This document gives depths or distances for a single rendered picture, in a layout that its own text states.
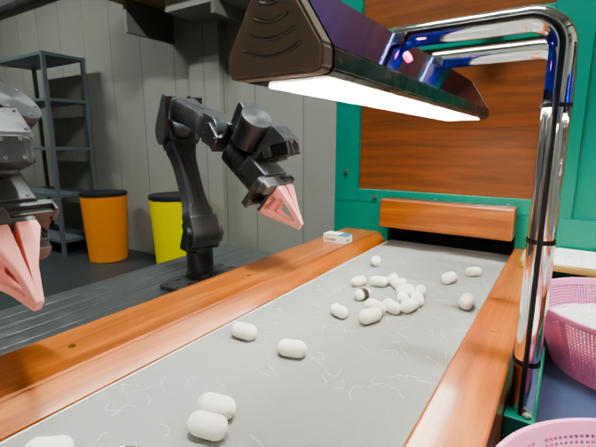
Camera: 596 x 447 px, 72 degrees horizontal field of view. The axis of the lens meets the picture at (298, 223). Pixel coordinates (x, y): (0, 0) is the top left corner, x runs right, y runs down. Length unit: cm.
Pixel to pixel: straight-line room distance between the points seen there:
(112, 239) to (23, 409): 333
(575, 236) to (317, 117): 197
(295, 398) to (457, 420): 15
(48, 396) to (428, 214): 81
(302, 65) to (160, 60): 346
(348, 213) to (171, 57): 271
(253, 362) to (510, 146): 75
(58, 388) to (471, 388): 40
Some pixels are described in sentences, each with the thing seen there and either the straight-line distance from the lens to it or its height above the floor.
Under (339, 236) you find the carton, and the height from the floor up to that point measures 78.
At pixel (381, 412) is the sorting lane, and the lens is 44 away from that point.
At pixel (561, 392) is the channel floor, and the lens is 68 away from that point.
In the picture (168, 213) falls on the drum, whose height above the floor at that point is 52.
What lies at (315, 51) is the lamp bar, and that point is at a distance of 28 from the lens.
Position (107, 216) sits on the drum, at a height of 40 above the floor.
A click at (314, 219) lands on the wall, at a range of 277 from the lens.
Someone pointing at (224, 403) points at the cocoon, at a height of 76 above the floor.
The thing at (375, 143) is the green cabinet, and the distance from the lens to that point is 112.
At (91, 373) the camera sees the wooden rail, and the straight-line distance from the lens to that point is 51.
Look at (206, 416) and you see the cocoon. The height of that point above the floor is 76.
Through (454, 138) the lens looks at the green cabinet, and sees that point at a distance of 105.
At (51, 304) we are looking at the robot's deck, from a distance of 100.
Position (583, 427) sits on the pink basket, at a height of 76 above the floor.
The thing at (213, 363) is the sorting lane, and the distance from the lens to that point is 52.
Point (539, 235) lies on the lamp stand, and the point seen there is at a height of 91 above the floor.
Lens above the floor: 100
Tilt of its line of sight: 11 degrees down
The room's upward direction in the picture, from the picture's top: straight up
